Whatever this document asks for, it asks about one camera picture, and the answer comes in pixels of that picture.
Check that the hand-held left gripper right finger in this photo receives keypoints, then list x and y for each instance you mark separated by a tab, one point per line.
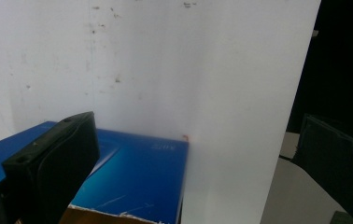
336	161

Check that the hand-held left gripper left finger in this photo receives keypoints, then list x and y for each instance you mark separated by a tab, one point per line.
56	161

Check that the dark curtain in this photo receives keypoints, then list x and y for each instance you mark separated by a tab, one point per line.
342	68

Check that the blue cardboard box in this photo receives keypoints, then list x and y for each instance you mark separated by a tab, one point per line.
140	174

